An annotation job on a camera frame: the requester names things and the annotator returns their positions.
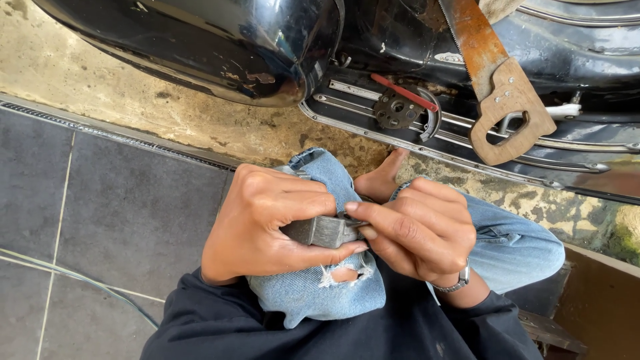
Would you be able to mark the person's left hand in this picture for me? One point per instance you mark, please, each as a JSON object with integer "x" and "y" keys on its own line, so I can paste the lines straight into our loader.
{"x": 250, "y": 230}

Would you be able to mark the grey metal block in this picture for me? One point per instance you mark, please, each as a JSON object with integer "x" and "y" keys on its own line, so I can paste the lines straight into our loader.
{"x": 320, "y": 231}

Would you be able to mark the dark wooden stool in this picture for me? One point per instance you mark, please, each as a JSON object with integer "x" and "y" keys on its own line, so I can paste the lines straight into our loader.
{"x": 550, "y": 330}

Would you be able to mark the person's bare foot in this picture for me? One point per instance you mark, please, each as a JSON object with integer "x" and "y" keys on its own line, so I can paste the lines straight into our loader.
{"x": 380, "y": 180}

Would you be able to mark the round perforated metal plate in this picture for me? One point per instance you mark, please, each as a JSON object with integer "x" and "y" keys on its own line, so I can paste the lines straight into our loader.
{"x": 387, "y": 117}

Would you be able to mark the torn blue jeans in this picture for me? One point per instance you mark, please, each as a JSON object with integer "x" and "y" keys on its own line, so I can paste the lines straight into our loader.
{"x": 310, "y": 295}

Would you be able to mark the curved metal brake shoe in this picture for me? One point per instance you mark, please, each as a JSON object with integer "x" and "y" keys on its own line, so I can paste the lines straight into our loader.
{"x": 434, "y": 125}

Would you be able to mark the black sweater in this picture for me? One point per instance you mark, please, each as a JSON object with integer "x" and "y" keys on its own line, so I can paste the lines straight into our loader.
{"x": 375, "y": 330}

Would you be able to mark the black scooter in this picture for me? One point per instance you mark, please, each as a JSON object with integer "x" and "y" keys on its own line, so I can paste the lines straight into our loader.
{"x": 200, "y": 40}

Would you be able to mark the beige cloth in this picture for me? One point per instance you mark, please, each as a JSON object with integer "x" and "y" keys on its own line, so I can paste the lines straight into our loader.
{"x": 500, "y": 10}

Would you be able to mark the person's right hand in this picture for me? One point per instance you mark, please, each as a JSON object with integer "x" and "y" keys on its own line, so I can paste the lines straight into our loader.
{"x": 430, "y": 240}

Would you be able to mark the white scooter lever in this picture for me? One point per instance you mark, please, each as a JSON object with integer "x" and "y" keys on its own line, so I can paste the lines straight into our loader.
{"x": 565, "y": 110}

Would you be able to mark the silver wristwatch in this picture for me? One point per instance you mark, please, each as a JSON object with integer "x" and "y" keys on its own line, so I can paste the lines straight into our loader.
{"x": 457, "y": 284}

